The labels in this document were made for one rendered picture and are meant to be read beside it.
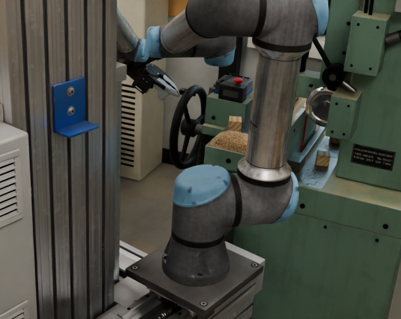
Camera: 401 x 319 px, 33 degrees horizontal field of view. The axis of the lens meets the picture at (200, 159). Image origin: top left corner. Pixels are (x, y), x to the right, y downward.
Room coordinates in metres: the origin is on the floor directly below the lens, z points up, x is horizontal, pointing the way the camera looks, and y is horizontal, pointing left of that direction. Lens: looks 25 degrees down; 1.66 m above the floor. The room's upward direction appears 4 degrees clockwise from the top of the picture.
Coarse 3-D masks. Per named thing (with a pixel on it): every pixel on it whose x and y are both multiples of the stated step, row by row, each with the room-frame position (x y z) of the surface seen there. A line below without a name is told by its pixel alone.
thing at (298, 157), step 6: (318, 132) 2.12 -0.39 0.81; (312, 138) 2.06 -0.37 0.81; (318, 138) 2.07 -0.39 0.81; (312, 144) 2.01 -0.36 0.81; (306, 150) 1.96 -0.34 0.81; (294, 156) 1.82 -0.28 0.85; (300, 156) 1.83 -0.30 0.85; (306, 156) 1.93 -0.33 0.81; (288, 162) 1.79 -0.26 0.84; (294, 162) 1.79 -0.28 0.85; (300, 162) 1.79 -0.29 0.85; (294, 168) 1.79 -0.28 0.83; (300, 168) 1.80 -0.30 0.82
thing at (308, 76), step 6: (300, 72) 1.96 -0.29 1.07; (306, 72) 1.96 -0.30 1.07; (312, 72) 1.97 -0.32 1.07; (318, 72) 1.97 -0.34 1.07; (300, 78) 1.93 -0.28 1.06; (306, 78) 1.92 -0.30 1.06; (312, 78) 1.92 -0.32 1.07; (318, 78) 1.91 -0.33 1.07; (300, 84) 1.93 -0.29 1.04; (306, 84) 1.92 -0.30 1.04; (318, 84) 1.91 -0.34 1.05; (300, 90) 1.93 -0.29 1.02; (306, 90) 1.92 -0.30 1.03; (300, 96) 1.93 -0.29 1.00; (306, 96) 1.92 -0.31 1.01
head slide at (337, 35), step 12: (336, 0) 1.87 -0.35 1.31; (348, 0) 1.86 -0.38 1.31; (336, 12) 1.87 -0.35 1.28; (348, 12) 1.86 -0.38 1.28; (336, 24) 1.87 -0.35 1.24; (348, 24) 1.85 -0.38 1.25; (336, 36) 1.86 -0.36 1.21; (348, 36) 1.85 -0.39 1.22; (324, 48) 1.87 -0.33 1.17; (336, 48) 1.86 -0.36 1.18; (336, 60) 1.86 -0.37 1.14; (324, 84) 1.87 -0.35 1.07
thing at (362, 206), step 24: (336, 144) 2.06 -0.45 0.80; (312, 168) 1.85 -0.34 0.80; (312, 192) 1.71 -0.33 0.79; (336, 192) 1.70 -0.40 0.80; (360, 192) 1.71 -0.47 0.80; (384, 192) 1.72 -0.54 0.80; (312, 216) 1.71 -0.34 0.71; (336, 216) 1.69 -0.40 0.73; (360, 216) 1.66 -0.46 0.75; (384, 216) 1.64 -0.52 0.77
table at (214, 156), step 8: (248, 120) 1.96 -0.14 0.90; (208, 128) 1.97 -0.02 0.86; (216, 128) 1.96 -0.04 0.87; (224, 128) 1.88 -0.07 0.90; (248, 128) 1.90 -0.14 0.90; (296, 136) 1.88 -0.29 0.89; (288, 144) 1.80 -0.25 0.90; (296, 144) 1.89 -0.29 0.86; (208, 152) 1.74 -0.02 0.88; (216, 152) 1.73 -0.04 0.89; (224, 152) 1.72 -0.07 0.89; (232, 152) 1.72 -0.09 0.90; (288, 152) 1.80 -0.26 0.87; (208, 160) 1.74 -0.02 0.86; (216, 160) 1.73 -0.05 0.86; (224, 160) 1.72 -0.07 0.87; (232, 160) 1.71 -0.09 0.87; (232, 168) 1.71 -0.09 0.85
